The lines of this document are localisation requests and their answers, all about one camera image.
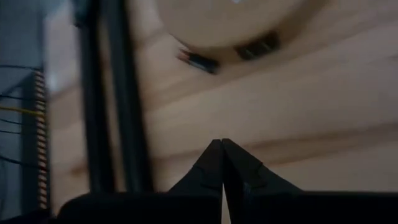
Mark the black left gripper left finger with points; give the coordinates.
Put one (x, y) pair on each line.
(186, 205)

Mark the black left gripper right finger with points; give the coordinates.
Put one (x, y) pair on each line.
(264, 205)

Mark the copper black Duracell battery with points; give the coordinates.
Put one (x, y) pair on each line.
(199, 62)

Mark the white shade wooden base lamp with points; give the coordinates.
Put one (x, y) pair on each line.
(224, 21)

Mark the black aluminium table frame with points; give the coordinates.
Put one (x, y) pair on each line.
(96, 109)

